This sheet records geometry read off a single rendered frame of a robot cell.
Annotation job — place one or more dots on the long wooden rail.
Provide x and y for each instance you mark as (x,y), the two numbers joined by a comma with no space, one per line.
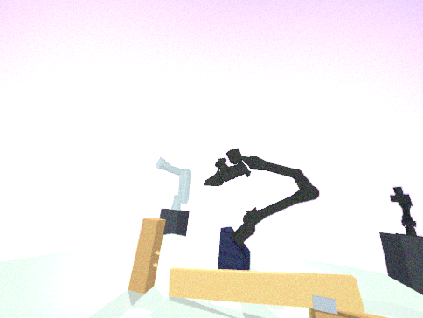
(265,288)

